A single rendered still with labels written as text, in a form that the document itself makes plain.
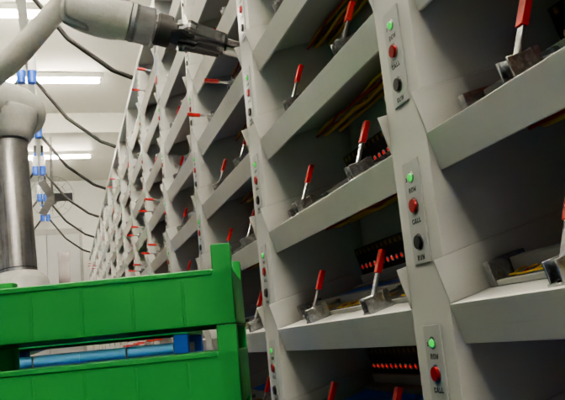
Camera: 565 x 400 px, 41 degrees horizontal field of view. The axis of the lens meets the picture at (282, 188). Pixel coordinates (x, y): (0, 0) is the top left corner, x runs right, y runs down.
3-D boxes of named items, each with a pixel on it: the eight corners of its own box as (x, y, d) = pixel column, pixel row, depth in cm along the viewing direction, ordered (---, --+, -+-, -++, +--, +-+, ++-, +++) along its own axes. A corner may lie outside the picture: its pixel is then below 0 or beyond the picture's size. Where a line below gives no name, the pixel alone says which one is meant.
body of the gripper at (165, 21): (160, 5, 171) (199, 16, 174) (155, 21, 179) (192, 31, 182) (154, 35, 169) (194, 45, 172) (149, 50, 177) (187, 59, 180)
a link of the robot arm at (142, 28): (131, 13, 178) (156, 19, 180) (124, 47, 176) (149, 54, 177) (135, -5, 170) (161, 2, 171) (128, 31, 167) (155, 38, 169)
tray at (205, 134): (248, 86, 167) (234, 47, 168) (202, 156, 223) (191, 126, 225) (328, 65, 173) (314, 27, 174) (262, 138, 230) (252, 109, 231)
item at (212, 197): (256, 171, 163) (234, 112, 164) (206, 219, 220) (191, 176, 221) (338, 144, 170) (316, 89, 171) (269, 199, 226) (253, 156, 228)
